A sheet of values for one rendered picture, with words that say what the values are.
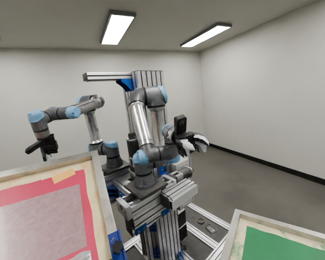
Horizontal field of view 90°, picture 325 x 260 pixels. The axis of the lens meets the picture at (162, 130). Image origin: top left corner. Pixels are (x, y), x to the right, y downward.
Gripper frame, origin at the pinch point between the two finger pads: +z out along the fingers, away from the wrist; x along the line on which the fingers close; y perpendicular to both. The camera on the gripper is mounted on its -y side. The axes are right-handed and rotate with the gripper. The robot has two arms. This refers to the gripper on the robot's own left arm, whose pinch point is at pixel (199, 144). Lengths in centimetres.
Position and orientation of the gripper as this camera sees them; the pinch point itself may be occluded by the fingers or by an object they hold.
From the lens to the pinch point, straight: 55.4
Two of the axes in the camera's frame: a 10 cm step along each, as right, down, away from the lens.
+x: -9.3, 2.9, -2.2
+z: 2.8, 1.8, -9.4
